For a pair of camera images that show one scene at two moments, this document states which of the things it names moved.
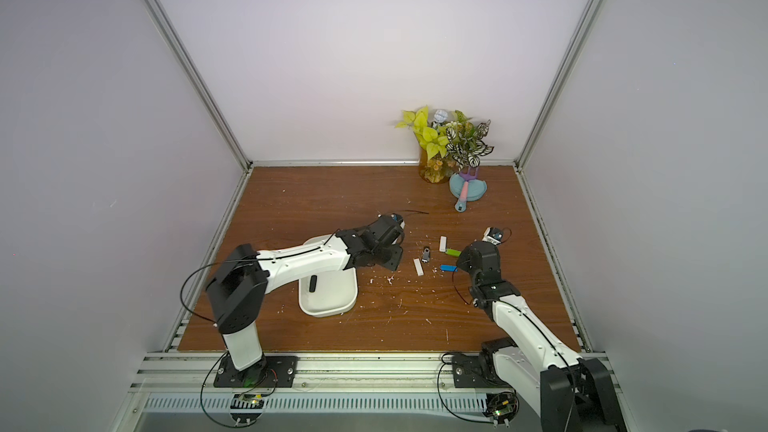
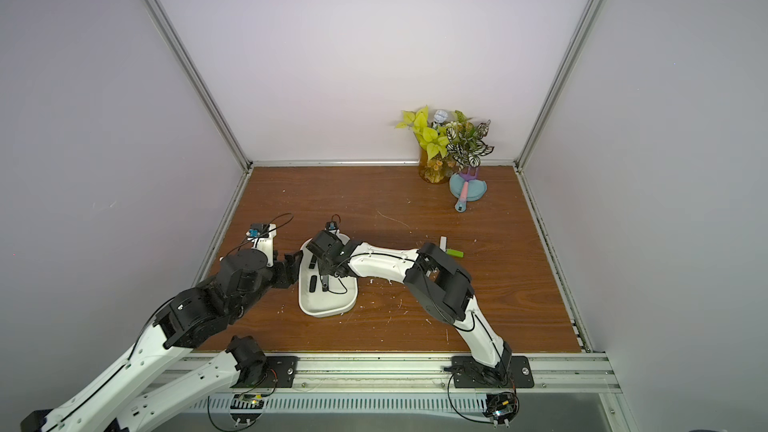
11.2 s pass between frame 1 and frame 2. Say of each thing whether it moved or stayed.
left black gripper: moved
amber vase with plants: stayed
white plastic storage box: stayed
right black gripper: moved
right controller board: stayed
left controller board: stayed
